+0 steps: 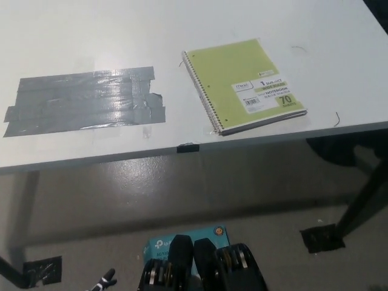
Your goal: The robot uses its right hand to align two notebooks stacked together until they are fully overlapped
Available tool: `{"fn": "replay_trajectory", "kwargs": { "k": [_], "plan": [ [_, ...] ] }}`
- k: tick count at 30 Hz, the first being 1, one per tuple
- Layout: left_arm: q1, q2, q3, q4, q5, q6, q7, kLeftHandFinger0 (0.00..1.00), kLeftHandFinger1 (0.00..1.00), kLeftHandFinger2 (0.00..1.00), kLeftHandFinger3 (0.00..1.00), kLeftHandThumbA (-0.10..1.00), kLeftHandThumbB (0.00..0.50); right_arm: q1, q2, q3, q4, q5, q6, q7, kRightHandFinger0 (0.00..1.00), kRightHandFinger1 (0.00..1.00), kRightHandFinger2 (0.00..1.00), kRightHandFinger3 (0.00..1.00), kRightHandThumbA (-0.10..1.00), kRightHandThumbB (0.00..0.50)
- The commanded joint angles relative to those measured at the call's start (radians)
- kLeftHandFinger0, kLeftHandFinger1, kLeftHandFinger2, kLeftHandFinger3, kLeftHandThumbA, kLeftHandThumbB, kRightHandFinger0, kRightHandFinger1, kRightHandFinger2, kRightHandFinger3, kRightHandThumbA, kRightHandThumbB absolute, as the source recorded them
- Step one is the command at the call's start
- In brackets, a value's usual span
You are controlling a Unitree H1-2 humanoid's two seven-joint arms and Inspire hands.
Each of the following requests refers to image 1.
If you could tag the white and black left hand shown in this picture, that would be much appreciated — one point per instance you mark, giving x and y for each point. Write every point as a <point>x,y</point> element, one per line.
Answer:
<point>106,280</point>

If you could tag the green spiral notebook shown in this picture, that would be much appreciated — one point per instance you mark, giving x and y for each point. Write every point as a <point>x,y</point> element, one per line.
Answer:
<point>230,69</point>

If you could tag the black robot legs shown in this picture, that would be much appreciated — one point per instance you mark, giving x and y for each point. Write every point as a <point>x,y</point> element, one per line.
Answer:
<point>182,263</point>

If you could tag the black floor tape patch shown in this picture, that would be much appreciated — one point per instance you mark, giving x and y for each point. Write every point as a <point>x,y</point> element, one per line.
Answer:
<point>44,271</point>
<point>321,239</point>

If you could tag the teal router box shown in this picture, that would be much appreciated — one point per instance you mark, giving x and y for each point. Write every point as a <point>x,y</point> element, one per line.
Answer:
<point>160,245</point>

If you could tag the small black tape piece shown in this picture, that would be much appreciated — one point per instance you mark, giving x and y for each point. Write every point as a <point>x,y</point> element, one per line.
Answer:
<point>188,148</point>

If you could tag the grey duct tape patch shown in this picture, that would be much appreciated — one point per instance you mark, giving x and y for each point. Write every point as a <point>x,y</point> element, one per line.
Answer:
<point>85,100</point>

